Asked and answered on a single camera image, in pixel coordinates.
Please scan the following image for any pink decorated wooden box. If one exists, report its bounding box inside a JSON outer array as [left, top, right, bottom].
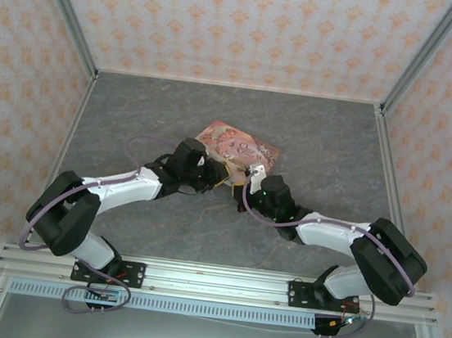
[[186, 116, 286, 193]]

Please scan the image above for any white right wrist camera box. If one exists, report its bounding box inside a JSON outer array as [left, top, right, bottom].
[[246, 162, 270, 197]]

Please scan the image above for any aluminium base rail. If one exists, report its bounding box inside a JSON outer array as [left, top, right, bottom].
[[0, 237, 443, 328]]

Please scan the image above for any grey slotted cable duct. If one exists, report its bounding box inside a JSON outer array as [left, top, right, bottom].
[[7, 277, 319, 331]]

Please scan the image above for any aluminium table side rail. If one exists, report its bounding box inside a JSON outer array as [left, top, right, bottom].
[[17, 63, 99, 251], [353, 104, 441, 292]]

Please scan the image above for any small circuit board with wires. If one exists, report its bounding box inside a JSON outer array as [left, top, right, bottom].
[[325, 299, 371, 334], [84, 279, 127, 305]]

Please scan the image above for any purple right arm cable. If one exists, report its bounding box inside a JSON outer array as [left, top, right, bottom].
[[224, 169, 429, 338]]

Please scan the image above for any aluminium frame post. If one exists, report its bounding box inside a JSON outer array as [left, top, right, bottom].
[[380, 0, 452, 124], [16, 0, 108, 81]]

